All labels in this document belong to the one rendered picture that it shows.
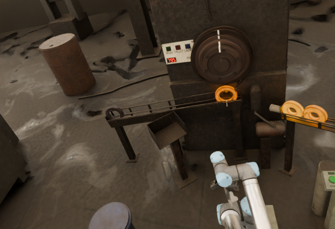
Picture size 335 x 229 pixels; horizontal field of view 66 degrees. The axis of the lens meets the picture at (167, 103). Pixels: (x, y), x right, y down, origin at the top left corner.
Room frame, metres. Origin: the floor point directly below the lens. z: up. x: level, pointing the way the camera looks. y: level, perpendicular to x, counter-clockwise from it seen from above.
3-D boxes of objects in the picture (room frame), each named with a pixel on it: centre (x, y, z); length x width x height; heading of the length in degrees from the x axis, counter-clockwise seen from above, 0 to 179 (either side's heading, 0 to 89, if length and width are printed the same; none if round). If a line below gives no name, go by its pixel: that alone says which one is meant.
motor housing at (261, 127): (1.51, -0.76, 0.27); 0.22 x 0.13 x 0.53; 71
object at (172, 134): (1.64, 0.07, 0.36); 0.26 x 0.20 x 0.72; 106
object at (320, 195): (0.99, -0.91, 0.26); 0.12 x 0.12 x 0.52
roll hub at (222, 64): (1.65, -0.46, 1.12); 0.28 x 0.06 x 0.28; 71
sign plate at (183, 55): (1.96, -0.21, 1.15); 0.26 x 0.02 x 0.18; 71
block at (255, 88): (1.68, -0.72, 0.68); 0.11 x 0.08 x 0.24; 161
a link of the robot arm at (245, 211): (0.85, -0.31, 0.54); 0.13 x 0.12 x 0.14; 83
